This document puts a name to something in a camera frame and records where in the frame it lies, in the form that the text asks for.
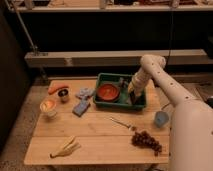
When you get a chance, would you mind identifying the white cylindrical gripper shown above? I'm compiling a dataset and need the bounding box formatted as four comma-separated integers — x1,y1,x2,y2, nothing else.
128,70,151,94

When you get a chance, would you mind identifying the black handled brush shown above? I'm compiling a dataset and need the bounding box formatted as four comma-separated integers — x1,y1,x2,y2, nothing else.
118,77,141,105

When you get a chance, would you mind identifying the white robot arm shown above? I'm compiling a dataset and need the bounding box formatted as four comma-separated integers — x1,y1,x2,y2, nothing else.
128,54,213,171

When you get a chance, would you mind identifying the green plastic tray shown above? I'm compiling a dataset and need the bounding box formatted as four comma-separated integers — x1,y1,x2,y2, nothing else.
93,73,146,110

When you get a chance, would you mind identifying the red bowl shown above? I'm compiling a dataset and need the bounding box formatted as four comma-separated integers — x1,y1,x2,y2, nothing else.
96,83,120,101

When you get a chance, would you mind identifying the white lower shelf beam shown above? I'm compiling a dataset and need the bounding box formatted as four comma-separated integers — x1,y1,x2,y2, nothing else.
25,49,213,68

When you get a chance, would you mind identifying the light blue cup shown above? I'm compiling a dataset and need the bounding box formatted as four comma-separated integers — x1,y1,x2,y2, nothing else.
154,111,169,127

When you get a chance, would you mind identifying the blue sponge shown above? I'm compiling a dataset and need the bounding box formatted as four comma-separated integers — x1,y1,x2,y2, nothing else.
73,100,90,117

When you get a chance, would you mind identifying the bunch of dark grapes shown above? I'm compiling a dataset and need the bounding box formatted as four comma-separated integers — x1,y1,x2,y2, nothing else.
131,131,162,156

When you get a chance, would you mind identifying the small metal cup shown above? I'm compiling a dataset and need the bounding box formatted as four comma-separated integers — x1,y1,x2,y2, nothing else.
58,89,69,103

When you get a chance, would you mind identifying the orange carrot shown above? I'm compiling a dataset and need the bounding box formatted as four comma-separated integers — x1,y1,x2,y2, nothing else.
48,84,69,95

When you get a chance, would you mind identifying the yellow banana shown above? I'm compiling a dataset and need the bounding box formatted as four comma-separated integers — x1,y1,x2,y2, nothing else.
50,136,81,158

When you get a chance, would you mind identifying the clear cup with orange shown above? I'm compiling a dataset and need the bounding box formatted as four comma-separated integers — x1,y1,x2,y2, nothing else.
40,99,57,118

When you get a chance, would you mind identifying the white upper shelf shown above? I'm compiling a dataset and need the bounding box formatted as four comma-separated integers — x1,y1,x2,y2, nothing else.
4,0,213,13

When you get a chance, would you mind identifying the metal diagonal pole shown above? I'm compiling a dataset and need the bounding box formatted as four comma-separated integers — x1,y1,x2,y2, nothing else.
10,0,48,81

